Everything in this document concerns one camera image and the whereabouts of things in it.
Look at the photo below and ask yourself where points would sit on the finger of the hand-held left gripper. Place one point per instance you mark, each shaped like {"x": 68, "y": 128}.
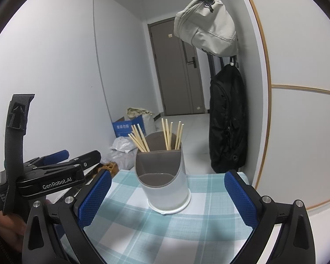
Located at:
{"x": 55, "y": 156}
{"x": 89, "y": 159}

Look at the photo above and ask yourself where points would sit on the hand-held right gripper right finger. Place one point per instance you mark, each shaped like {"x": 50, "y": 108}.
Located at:
{"x": 240, "y": 198}

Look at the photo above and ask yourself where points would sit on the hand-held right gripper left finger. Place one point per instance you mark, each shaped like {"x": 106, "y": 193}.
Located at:
{"x": 95, "y": 198}

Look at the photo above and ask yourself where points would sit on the bunch of chopsticks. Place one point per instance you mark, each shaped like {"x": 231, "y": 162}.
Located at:
{"x": 143, "y": 146}

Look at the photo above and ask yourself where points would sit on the white utensil holder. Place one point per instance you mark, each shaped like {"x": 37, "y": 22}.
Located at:
{"x": 167, "y": 195}

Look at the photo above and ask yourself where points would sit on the person's left hand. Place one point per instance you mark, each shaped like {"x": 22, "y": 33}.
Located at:
{"x": 11, "y": 228}

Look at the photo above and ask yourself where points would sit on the brown suede shoe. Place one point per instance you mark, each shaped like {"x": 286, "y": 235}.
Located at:
{"x": 108, "y": 168}

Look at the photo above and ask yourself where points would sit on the grey plastic bag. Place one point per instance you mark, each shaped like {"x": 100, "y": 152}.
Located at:
{"x": 118, "y": 161}

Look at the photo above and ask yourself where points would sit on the white plastic bag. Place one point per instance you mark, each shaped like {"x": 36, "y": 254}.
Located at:
{"x": 123, "y": 144}

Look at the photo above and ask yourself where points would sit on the blue cardboard box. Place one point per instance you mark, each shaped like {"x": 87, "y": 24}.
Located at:
{"x": 123, "y": 128}

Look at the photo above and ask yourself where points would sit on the teal plaid tablecloth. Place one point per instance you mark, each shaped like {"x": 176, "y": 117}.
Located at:
{"x": 154, "y": 239}

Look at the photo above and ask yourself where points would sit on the white woven sack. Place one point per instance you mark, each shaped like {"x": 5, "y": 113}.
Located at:
{"x": 151, "y": 122}

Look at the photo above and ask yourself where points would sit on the black backpack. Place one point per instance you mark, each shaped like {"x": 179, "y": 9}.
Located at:
{"x": 228, "y": 121}

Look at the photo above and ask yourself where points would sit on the brown door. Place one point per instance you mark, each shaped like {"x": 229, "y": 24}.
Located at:
{"x": 176, "y": 74}

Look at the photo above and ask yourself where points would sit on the beige hanging bag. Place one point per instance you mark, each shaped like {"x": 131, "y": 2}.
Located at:
{"x": 209, "y": 27}

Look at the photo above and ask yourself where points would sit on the metal wall hook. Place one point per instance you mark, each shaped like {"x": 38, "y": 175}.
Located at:
{"x": 234, "y": 62}

